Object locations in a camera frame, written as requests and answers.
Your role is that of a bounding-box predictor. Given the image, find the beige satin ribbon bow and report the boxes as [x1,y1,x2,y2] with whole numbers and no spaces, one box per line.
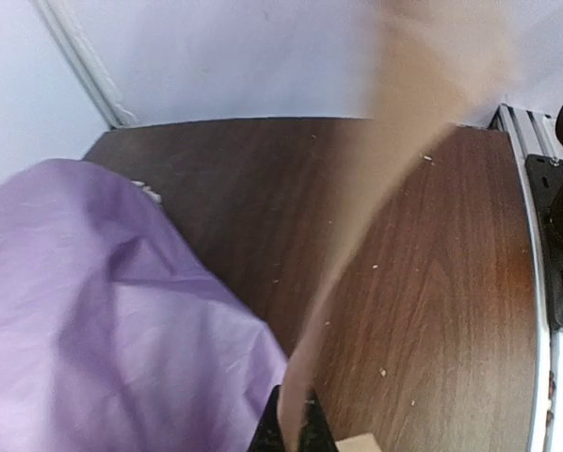
[277,1,513,451]

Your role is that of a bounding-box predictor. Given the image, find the purple flower bouquet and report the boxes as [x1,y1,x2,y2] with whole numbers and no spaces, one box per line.
[0,160,286,451]

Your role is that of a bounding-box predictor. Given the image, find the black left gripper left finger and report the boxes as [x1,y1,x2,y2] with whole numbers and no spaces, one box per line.
[248,385,285,452]

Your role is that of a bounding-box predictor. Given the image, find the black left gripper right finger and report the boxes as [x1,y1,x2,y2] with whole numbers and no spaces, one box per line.
[298,389,338,452]

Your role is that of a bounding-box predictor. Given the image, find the white vented front rail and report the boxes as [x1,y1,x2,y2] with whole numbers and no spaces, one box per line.
[491,104,563,451]

